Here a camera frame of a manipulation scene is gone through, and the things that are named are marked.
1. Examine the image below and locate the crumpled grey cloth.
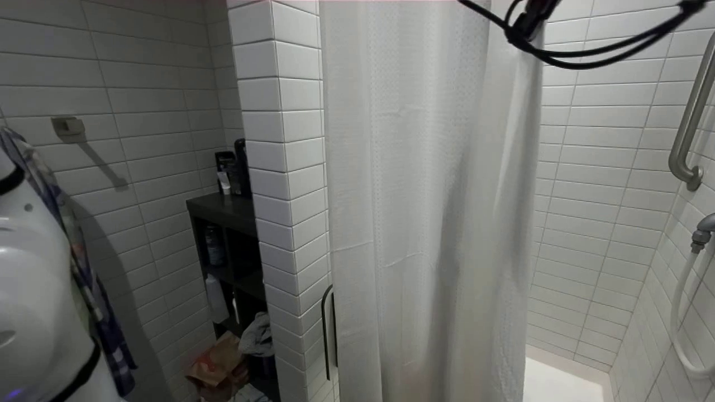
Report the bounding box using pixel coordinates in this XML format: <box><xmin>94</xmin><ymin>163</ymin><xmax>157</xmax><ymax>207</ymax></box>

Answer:
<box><xmin>239</xmin><ymin>312</ymin><xmax>274</xmax><ymax>356</ymax></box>

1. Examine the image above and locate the metal towel bar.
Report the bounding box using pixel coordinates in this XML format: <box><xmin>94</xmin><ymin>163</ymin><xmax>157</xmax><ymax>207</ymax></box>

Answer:
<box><xmin>52</xmin><ymin>113</ymin><xmax>128</xmax><ymax>187</ymax></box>

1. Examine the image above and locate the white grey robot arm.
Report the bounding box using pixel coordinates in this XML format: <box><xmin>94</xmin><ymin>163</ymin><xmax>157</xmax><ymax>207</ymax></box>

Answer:
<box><xmin>0</xmin><ymin>167</ymin><xmax>126</xmax><ymax>402</ymax></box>

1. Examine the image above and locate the black door handle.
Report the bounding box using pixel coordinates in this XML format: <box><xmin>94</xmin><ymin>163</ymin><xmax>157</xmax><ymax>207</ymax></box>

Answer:
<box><xmin>320</xmin><ymin>286</ymin><xmax>340</xmax><ymax>381</ymax></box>

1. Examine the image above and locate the tall dark green bottle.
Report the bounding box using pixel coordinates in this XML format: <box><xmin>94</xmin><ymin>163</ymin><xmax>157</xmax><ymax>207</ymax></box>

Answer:
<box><xmin>235</xmin><ymin>139</ymin><xmax>250</xmax><ymax>196</ymax></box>

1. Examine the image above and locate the white shower curtain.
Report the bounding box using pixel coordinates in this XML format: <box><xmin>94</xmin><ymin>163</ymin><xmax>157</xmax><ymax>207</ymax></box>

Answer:
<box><xmin>321</xmin><ymin>0</ymin><xmax>541</xmax><ymax>402</ymax></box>

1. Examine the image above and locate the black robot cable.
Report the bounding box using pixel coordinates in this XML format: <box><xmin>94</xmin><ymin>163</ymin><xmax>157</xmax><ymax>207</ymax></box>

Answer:
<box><xmin>455</xmin><ymin>0</ymin><xmax>710</xmax><ymax>72</ymax></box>

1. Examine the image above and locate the dark shelf cabinet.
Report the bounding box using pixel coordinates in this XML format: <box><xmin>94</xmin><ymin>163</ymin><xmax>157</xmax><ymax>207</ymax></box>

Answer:
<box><xmin>184</xmin><ymin>191</ymin><xmax>282</xmax><ymax>402</ymax></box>

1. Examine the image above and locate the chrome grab bar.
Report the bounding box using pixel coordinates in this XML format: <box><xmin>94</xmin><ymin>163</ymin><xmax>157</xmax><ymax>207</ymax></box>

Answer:
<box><xmin>669</xmin><ymin>34</ymin><xmax>715</xmax><ymax>191</ymax></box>

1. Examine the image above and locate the striped blue green towel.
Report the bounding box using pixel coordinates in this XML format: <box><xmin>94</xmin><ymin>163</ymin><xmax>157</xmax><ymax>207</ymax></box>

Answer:
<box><xmin>0</xmin><ymin>127</ymin><xmax>137</xmax><ymax>400</ymax></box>

